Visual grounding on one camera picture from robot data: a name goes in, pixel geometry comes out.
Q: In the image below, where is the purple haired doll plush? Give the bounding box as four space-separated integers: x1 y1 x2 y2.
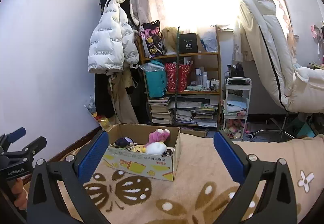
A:
111 137 135 148

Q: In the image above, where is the yellow dog plush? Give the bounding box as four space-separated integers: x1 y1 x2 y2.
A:
130 144 146 153

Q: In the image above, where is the white fluffy plush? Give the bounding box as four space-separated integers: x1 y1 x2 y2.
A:
142 142 167 155

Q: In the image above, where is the pink bear plush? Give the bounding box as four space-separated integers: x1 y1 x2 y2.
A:
145 129 170 147

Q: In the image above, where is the black Face tissue pack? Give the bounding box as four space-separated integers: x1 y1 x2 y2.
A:
164 147 174 156

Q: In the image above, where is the person's left hand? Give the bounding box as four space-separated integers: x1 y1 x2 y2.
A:
11 178 28 210

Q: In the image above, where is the plastic bag with toys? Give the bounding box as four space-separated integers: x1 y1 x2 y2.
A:
85 95 112 131

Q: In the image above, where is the printed cardboard box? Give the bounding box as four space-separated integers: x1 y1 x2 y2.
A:
103 123 181 181

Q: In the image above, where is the beige trench coat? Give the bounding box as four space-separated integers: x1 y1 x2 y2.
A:
108 72 138 124

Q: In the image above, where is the cream office chair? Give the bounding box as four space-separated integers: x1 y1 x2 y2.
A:
239 0 324 139

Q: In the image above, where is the white rolling cart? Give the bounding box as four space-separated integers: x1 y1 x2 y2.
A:
223 77 252 140

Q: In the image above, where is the white puffer jacket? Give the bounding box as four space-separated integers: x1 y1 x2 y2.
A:
87 0 140 74

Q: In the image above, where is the stack of books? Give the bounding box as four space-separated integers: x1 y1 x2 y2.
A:
148 97 173 125

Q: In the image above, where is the teal shopping bag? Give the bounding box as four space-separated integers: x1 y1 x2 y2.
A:
141 60 167 98

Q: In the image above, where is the wooden bookshelf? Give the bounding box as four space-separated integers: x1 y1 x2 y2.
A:
136 37 222 130

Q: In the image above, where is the black pink patterned bag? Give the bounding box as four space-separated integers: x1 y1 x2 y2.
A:
140 20 165 58

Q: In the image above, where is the red gift bag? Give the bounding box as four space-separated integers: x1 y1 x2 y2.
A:
165 63 192 93

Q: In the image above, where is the blonde wig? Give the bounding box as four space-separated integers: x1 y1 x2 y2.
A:
161 27 177 55

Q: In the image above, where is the black box marked 40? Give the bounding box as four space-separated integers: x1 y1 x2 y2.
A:
179 33 198 54

